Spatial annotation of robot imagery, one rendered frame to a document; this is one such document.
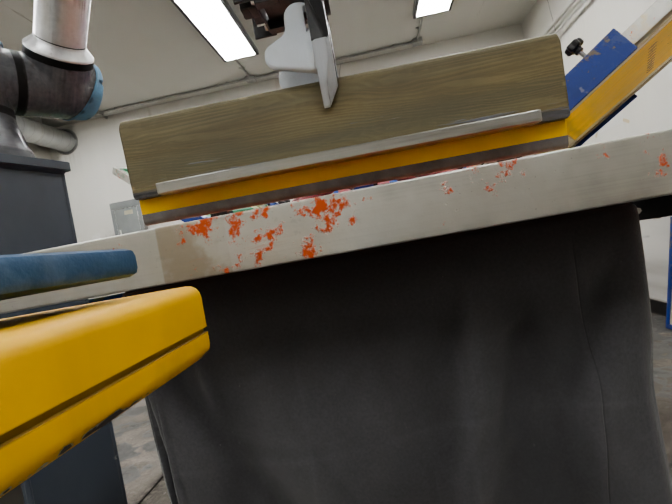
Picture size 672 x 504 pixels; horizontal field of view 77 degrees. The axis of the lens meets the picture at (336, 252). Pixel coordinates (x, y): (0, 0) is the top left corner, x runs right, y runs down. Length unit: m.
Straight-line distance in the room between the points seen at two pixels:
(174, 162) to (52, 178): 0.53
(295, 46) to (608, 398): 0.39
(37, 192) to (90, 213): 5.22
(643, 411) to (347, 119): 0.35
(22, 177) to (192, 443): 0.61
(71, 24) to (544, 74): 0.81
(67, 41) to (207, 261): 0.76
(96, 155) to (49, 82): 5.16
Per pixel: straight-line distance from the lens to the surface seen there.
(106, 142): 6.10
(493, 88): 0.43
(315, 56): 0.40
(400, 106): 0.41
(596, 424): 0.43
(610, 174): 0.30
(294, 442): 0.41
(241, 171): 0.40
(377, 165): 0.41
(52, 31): 0.99
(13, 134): 0.95
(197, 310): 0.17
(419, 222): 0.27
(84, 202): 6.18
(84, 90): 1.02
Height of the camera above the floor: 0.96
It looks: 1 degrees down
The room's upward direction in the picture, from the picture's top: 10 degrees counter-clockwise
